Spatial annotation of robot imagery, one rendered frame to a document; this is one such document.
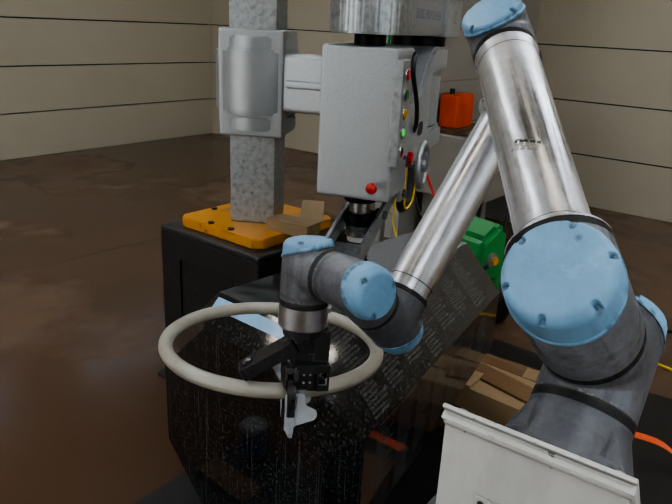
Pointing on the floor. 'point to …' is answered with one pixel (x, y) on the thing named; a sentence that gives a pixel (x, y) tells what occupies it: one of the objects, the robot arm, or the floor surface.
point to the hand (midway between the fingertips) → (284, 424)
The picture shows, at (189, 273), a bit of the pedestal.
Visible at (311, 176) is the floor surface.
